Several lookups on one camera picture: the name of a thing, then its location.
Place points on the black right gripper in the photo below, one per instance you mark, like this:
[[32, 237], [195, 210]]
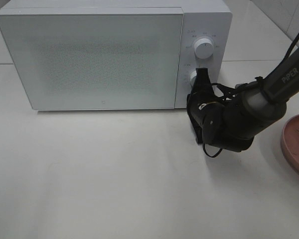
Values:
[[206, 117]]

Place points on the white microwave door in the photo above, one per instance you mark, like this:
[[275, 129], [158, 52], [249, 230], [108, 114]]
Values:
[[95, 62]]

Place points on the pink round plate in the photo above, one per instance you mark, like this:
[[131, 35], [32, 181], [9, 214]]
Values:
[[290, 142]]

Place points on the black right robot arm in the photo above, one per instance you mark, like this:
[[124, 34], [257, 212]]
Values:
[[230, 118]]

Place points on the lower white microwave knob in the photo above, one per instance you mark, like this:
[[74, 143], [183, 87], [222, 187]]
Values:
[[192, 78]]

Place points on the white microwave knob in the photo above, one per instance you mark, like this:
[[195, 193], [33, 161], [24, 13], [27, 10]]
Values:
[[203, 47], [192, 78]]

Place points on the upper white microwave knob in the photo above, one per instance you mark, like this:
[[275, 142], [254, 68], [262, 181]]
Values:
[[203, 47]]

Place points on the white microwave oven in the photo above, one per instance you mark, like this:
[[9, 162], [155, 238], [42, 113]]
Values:
[[211, 18]]

